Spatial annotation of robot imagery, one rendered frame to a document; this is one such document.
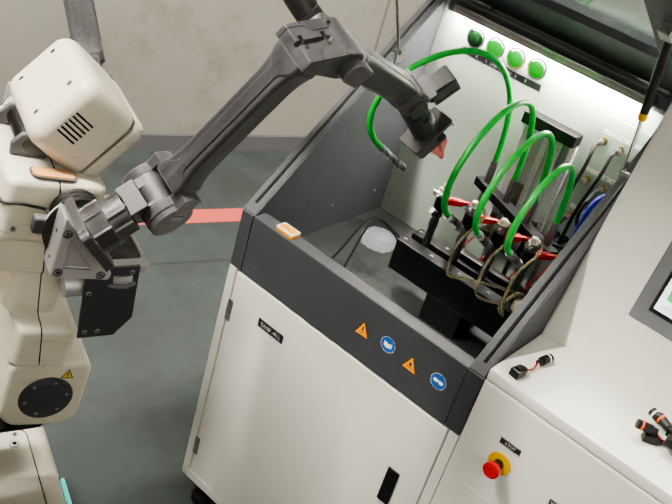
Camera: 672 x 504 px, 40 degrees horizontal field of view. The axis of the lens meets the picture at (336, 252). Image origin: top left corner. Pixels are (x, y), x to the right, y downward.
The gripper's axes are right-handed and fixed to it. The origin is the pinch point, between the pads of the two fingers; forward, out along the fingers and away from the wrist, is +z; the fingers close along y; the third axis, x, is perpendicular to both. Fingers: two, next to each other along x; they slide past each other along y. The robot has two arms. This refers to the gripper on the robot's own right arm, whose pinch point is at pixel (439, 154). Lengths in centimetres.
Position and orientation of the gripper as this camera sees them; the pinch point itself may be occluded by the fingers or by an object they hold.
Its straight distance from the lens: 199.8
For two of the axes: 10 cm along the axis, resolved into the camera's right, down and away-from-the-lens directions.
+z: 4.1, 4.9, 7.7
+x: -5.3, -5.6, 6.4
